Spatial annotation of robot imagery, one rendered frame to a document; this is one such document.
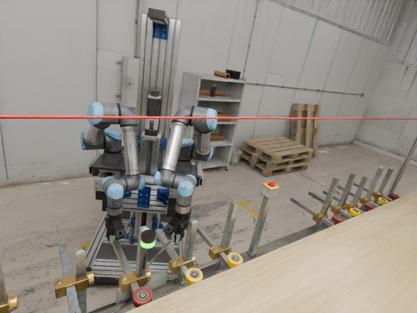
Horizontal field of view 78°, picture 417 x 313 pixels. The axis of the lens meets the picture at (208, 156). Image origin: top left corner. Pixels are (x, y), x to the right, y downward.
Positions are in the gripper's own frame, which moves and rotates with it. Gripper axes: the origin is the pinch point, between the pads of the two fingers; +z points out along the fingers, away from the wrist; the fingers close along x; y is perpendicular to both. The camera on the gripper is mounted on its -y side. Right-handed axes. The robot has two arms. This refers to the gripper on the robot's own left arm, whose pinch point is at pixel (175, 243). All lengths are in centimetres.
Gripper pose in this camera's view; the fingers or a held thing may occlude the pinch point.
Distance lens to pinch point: 145.0
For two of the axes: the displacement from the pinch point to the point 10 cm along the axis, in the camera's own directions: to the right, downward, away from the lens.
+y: 5.9, -2.1, 7.8
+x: -7.9, -3.4, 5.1
